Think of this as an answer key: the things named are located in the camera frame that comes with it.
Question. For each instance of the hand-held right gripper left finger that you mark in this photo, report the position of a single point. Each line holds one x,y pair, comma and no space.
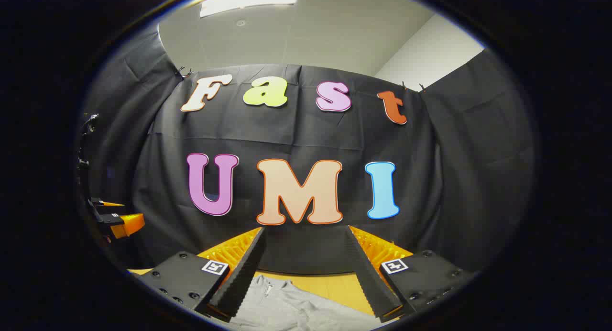
241,278

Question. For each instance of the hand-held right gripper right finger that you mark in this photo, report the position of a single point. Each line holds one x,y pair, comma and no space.
370,278

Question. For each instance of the grey zip-neck sweatshirt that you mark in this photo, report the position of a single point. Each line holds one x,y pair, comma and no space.
296,307

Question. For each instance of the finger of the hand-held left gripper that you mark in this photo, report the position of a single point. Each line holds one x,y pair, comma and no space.
103,203
125,225

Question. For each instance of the black backdrop cloth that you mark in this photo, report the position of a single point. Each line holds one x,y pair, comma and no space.
287,130

